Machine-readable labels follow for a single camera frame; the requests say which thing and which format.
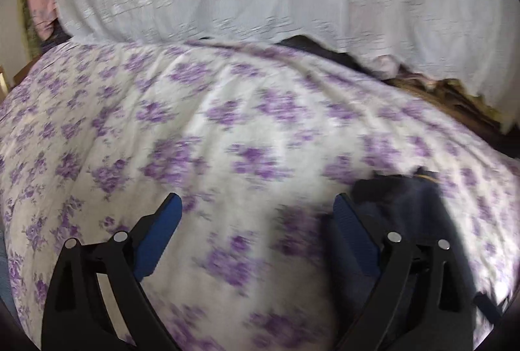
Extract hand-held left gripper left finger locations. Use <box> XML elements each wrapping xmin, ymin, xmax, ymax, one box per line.
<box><xmin>41</xmin><ymin>192</ymin><xmax>183</xmax><ymax>351</ymax></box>

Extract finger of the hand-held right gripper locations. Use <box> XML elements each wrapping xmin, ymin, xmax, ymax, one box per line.
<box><xmin>472</xmin><ymin>291</ymin><xmax>505</xmax><ymax>326</ymax></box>

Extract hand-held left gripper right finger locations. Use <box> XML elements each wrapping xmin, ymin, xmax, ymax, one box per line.
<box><xmin>333</xmin><ymin>193</ymin><xmax>475</xmax><ymax>351</ymax></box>

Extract navy knit cardigan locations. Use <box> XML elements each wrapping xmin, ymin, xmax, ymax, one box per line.
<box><xmin>323</xmin><ymin>167</ymin><xmax>493</xmax><ymax>351</ymax></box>

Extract purple floral bedsheet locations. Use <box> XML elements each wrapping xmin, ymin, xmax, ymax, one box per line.
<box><xmin>0</xmin><ymin>40</ymin><xmax>520</xmax><ymax>351</ymax></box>

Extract brown folded blanket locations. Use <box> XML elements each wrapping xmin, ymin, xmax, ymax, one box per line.
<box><xmin>386</xmin><ymin>74</ymin><xmax>513</xmax><ymax>140</ymax></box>

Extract pale pink folded cloth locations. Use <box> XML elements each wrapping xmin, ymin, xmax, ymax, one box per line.
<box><xmin>371</xmin><ymin>55</ymin><xmax>405</xmax><ymax>78</ymax></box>

